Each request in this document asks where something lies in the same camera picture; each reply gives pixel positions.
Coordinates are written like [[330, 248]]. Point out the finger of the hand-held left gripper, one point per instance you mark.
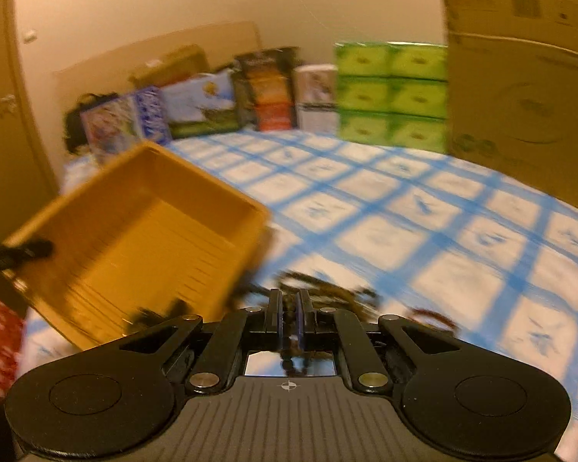
[[14, 252]]

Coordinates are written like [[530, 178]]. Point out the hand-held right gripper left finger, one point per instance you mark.
[[275, 317]]

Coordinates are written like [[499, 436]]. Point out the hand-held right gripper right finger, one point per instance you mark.
[[305, 317]]

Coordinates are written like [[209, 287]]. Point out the yellow plastic tray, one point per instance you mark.
[[139, 231]]

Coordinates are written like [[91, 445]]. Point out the wooden wardrobe door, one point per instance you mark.
[[5, 154]]

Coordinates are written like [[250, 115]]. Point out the black bag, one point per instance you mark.
[[74, 120]]

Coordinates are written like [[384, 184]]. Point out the blue checked bed sheet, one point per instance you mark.
[[414, 211]]

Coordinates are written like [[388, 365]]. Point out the blue milk carton box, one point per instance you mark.
[[120, 122]]

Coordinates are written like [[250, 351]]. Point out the wooden headboard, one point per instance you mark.
[[101, 62]]

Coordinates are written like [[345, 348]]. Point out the white product box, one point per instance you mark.
[[315, 96]]

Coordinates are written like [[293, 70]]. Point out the cow print milk box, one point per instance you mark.
[[202, 103]]

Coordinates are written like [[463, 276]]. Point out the orange label instant rice bowl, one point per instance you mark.
[[269, 87]]

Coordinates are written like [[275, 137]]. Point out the stack of green tissue packs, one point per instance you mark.
[[390, 96]]

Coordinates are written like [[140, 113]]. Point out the small brown cardboard box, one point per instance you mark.
[[173, 65]]

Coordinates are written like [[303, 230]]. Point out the black instant rice bowl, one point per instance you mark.
[[267, 60]]

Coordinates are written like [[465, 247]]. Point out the large brown cardboard box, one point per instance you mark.
[[525, 96]]

